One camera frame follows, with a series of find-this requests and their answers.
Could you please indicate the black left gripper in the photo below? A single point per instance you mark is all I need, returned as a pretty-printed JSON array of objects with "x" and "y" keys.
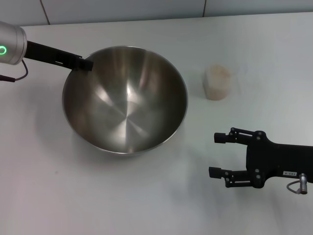
[{"x": 44, "y": 52}]

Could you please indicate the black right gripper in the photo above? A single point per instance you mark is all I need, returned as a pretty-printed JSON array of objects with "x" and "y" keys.
[{"x": 281, "y": 159}]

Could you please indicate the large stainless steel bowl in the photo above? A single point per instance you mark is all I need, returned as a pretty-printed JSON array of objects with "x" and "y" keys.
[{"x": 124, "y": 102}]

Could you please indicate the white rice grains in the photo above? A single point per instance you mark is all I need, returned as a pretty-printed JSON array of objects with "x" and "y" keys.
[{"x": 217, "y": 88}]

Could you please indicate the clear plastic measuring cup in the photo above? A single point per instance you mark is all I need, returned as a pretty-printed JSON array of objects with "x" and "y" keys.
[{"x": 217, "y": 83}]

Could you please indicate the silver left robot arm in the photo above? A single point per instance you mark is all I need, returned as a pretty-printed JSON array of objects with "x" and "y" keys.
[{"x": 12, "y": 44}]

